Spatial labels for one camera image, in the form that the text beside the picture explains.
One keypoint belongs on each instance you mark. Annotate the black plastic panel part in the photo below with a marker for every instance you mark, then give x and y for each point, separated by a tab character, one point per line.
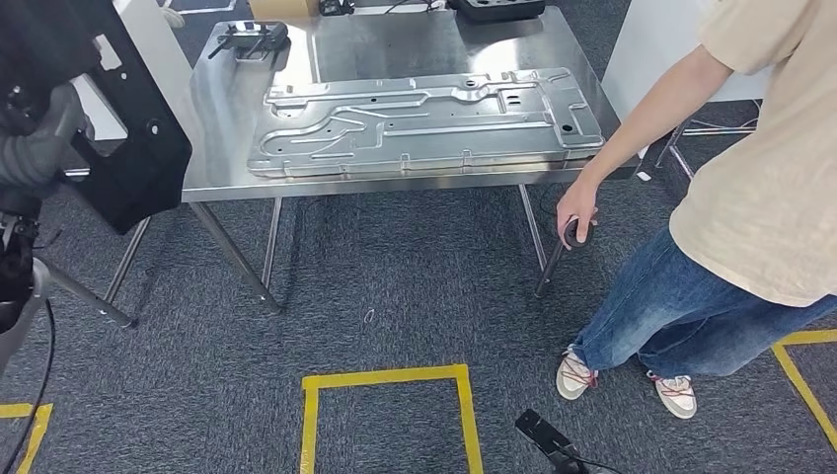
144	170

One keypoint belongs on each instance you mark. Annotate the stainless steel workbench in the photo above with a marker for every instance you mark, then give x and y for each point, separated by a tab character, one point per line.
392	46

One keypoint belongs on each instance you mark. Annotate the black plastic tray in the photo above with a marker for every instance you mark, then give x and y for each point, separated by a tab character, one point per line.
497	10

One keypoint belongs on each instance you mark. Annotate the person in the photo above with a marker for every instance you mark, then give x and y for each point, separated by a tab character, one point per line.
752	196

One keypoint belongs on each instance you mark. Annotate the grey metal rod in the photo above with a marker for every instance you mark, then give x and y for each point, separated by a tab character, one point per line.
91	298

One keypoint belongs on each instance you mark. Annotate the person's hand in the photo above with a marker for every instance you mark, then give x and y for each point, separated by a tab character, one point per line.
575	203

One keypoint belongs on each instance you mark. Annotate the small black gadget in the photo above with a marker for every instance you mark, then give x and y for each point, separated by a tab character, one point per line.
337	6

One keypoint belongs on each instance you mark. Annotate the person's forearm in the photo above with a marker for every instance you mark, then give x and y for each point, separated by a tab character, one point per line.
654	111

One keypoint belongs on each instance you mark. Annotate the stamped sheet metal panel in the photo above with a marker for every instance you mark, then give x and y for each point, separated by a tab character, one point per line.
425	131

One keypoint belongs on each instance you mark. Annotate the black round handheld controller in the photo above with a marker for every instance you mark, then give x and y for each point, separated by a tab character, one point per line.
580	235

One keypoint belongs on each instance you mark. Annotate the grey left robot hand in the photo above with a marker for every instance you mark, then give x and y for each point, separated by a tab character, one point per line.
62	118

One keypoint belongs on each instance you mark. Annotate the white board panel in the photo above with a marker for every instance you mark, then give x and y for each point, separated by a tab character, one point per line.
157	52

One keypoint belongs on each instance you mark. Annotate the chrome metal frame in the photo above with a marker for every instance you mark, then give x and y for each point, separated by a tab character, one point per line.
680	160

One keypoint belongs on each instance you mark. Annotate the white cabinet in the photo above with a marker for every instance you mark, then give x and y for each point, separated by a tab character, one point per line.
654	39

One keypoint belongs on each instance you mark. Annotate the cardboard box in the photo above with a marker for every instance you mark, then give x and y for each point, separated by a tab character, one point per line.
281	8

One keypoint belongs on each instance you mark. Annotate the black handheld device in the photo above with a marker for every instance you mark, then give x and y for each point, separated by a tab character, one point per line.
252	38

